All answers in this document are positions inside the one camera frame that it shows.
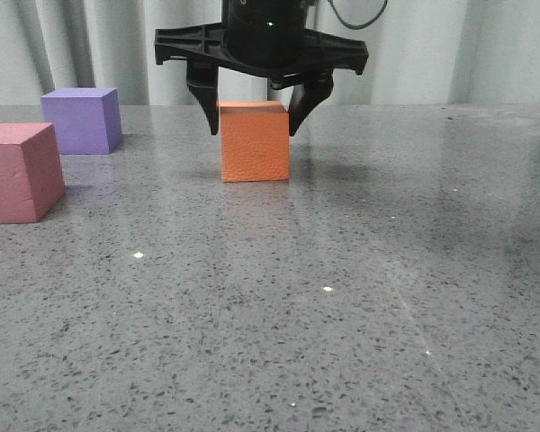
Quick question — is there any pink foam cube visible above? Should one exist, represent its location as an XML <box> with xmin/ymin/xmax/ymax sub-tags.
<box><xmin>0</xmin><ymin>122</ymin><xmax>66</xmax><ymax>224</ymax></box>

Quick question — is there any purple foam cube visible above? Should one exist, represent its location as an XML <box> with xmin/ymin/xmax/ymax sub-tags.
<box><xmin>40</xmin><ymin>87</ymin><xmax>122</xmax><ymax>155</ymax></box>

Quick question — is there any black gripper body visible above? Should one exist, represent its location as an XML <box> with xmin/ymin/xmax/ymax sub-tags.
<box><xmin>154</xmin><ymin>1</ymin><xmax>368</xmax><ymax>89</ymax></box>

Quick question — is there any pale green curtain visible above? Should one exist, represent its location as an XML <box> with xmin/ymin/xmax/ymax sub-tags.
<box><xmin>0</xmin><ymin>1</ymin><xmax>540</xmax><ymax>105</ymax></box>

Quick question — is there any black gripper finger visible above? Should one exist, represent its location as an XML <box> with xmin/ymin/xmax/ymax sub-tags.
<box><xmin>288</xmin><ymin>73</ymin><xmax>334</xmax><ymax>137</ymax></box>
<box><xmin>186</xmin><ymin>61</ymin><xmax>220</xmax><ymax>136</ymax></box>

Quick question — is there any black cable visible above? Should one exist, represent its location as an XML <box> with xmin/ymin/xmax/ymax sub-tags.
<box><xmin>326</xmin><ymin>0</ymin><xmax>389</xmax><ymax>30</ymax></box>

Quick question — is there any orange foam cube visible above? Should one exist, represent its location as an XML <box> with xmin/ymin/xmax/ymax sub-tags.
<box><xmin>220</xmin><ymin>101</ymin><xmax>290</xmax><ymax>182</ymax></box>

